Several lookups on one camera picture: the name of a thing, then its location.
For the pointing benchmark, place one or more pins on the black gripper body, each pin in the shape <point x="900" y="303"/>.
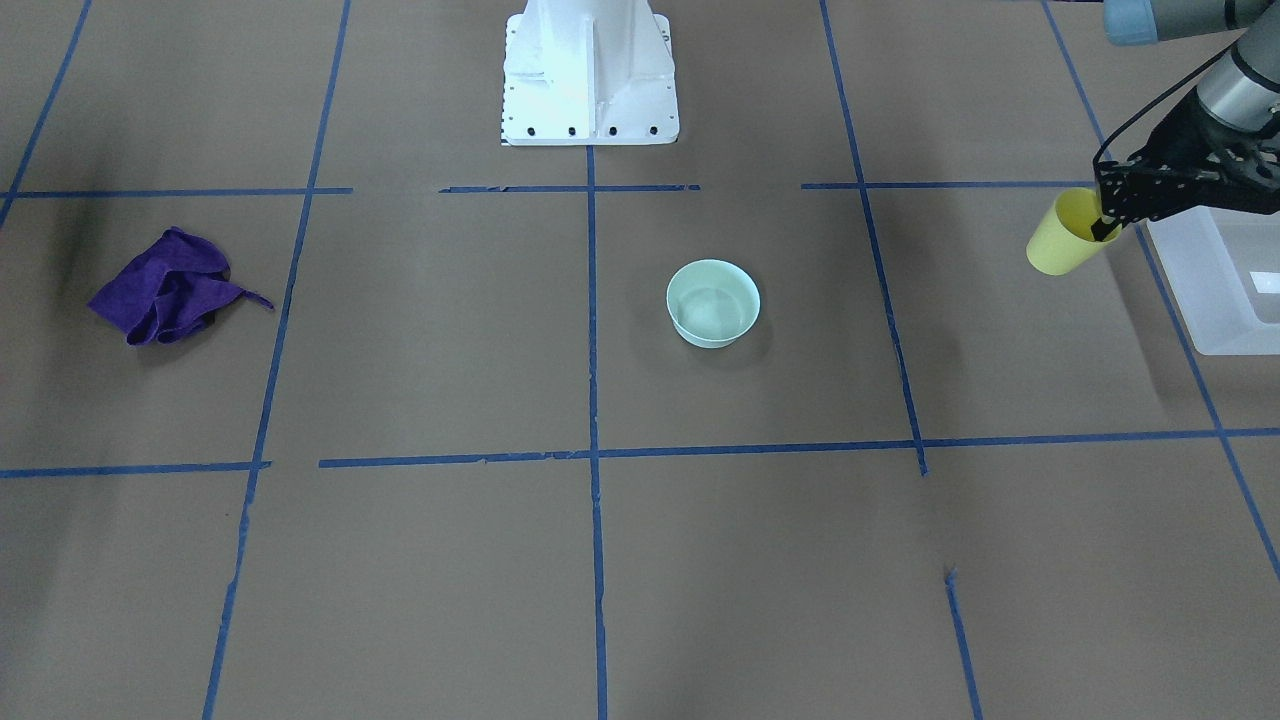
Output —
<point x="1188" y="128"/>

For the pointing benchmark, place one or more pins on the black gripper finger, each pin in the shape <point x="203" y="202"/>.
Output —
<point x="1104" y="229"/>

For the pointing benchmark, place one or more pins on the yellow plastic cup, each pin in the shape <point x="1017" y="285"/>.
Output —
<point x="1062" y="240"/>

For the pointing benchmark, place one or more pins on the light green ceramic bowl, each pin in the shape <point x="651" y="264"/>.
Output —
<point x="712" y="303"/>

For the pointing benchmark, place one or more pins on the purple cloth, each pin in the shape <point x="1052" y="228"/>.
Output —
<point x="172" y="290"/>

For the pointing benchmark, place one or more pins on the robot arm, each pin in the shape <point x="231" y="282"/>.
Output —
<point x="1238" y="84"/>

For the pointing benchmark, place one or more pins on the clear plastic storage box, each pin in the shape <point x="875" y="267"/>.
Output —
<point x="1207" y="255"/>

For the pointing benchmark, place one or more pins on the white label in box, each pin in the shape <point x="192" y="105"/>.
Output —
<point x="1266" y="283"/>

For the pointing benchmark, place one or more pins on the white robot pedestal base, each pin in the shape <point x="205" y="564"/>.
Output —
<point x="589" y="73"/>

